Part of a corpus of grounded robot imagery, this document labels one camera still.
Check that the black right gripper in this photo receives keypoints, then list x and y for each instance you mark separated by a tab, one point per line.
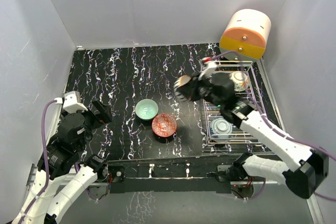
192	88

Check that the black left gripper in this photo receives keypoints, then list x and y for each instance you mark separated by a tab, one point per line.
105	117

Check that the floral cream bowl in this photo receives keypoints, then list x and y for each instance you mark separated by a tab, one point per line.
240	80

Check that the white bowl black striped outside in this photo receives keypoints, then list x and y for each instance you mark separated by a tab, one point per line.
181	88

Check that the blue white patterned bowl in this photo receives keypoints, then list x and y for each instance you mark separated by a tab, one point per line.
220	129

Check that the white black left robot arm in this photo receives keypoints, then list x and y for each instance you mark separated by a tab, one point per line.
45	203

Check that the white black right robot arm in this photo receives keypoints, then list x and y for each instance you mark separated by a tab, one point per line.
301	168

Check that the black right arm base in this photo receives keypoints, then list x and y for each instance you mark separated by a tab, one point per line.
232	173

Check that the celadon green bowl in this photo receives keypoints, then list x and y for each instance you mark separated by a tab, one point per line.
146	109

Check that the black marble table mat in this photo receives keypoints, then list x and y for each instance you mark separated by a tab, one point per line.
121	77

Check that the round pastel drawer cabinet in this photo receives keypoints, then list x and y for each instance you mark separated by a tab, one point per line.
246	35

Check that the red patterned bowl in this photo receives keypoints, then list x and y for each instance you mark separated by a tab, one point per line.
164	125

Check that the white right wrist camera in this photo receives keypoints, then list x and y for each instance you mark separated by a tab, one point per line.
208	67

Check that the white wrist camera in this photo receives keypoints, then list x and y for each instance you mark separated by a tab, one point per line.
208	67
72	102

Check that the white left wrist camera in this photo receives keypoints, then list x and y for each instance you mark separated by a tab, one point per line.
72	102

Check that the white wire dish rack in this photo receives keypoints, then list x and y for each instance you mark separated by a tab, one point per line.
252	93

